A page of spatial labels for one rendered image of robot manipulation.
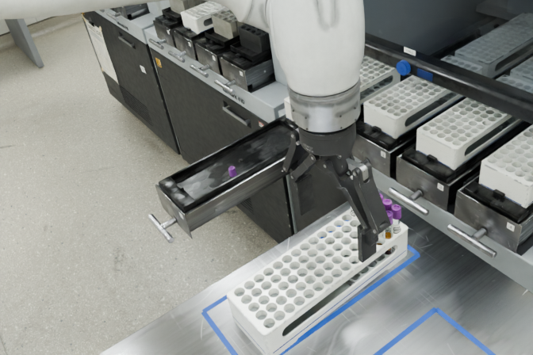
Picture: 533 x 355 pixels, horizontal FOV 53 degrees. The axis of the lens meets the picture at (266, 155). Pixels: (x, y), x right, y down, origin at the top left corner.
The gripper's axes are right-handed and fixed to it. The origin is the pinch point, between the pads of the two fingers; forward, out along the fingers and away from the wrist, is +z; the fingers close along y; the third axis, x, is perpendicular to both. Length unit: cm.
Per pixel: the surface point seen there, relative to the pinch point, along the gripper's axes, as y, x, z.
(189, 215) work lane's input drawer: -32.8, -10.2, 12.9
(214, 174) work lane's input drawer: -39.7, 0.2, 12.6
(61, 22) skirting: -388, 58, 90
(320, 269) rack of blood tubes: 1.4, -4.6, 4.8
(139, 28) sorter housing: -148, 32, 20
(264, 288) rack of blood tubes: -2.6, -12.8, 5.9
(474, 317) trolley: 19.6, 8.7, 10.9
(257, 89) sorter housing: -72, 34, 19
